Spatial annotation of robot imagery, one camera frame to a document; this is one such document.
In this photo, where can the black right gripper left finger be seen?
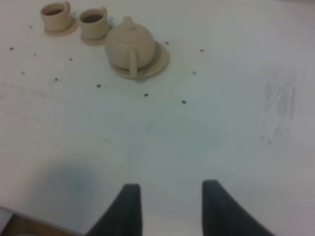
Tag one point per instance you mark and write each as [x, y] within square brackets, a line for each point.
[123, 217]

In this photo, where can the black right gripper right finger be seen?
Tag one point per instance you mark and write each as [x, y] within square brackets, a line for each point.
[223, 216]

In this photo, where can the beige teapot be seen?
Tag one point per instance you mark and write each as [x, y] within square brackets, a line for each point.
[130, 46]

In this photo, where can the beige teapot saucer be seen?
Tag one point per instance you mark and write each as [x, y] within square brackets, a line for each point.
[159, 62]

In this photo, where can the beige right cup saucer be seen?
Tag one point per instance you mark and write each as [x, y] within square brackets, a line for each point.
[92, 42]

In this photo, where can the beige cup saucer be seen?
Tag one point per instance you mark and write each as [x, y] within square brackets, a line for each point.
[72, 28]
[92, 42]

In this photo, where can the beige right teacup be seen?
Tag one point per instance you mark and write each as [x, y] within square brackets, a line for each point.
[94, 24]

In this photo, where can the beige teacup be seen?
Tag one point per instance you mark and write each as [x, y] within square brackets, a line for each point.
[94, 24]
[56, 16]

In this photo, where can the beige left cup saucer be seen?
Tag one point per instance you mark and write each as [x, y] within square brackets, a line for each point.
[72, 28]

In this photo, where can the beige left teacup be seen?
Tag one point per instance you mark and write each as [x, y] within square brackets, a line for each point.
[56, 16]

